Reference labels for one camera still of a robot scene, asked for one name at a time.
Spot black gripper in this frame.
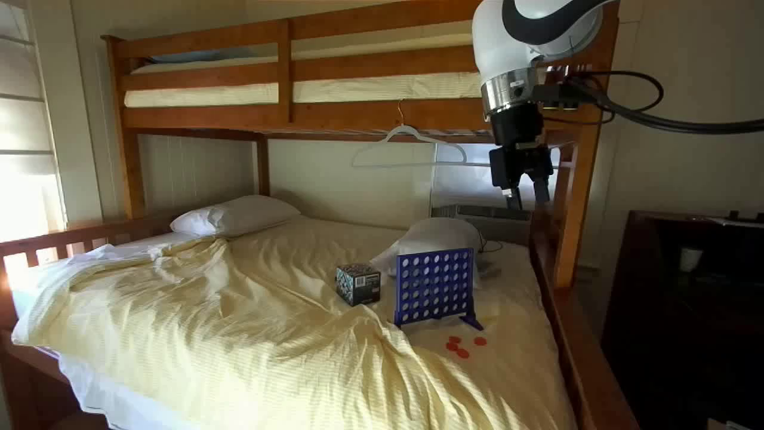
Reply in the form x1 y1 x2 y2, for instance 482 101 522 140
489 103 551 211

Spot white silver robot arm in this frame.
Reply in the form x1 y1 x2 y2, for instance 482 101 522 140
472 0 610 211

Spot white pillow near board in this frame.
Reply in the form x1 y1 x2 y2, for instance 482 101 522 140
370 217 484 275

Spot white plastic clothes hanger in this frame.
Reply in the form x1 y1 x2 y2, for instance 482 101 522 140
350 109 469 166

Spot upper bunk mattress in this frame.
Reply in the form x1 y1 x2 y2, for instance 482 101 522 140
122 22 481 107

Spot black patterned cube box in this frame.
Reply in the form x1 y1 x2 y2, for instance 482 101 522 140
335 262 382 305

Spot dark wooden dresser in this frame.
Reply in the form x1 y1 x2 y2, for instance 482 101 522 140
602 211 764 430

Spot white pillow far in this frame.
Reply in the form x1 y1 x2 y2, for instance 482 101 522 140
170 194 299 236

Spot yellow bed sheet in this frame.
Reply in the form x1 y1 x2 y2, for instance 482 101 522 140
13 217 576 430

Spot window with white blind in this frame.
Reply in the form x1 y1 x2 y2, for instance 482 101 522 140
0 0 65 239

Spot wooden bunk bed frame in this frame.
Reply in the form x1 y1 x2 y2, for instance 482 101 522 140
0 0 637 430

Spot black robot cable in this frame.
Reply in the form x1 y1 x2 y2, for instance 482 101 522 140
567 67 764 137

